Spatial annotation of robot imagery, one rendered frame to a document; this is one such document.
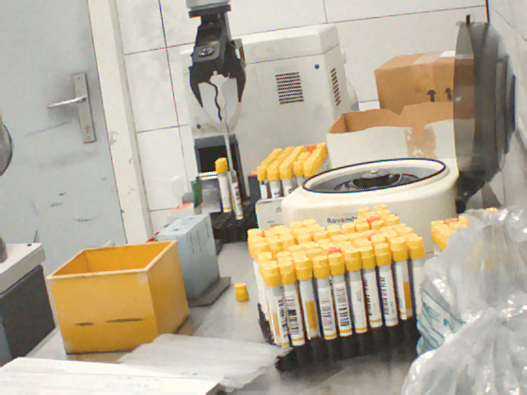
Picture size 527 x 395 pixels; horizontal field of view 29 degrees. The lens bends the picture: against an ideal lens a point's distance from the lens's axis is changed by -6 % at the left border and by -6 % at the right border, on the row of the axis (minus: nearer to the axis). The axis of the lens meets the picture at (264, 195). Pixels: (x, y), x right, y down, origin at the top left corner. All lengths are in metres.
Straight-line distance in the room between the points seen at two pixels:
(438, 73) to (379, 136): 0.66
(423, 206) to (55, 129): 2.30
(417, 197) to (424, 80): 1.03
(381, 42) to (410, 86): 0.95
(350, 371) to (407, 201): 0.31
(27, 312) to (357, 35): 1.82
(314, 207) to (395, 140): 0.36
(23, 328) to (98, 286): 0.49
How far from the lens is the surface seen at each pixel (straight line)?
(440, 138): 1.68
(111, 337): 1.26
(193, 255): 1.39
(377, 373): 1.06
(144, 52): 3.42
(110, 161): 3.44
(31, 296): 1.76
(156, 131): 3.44
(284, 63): 1.98
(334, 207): 1.34
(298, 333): 1.11
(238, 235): 1.71
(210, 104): 1.74
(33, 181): 3.55
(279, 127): 1.99
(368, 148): 1.68
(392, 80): 2.34
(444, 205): 1.33
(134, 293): 1.23
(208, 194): 1.87
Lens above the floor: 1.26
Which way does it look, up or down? 11 degrees down
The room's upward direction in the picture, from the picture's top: 9 degrees counter-clockwise
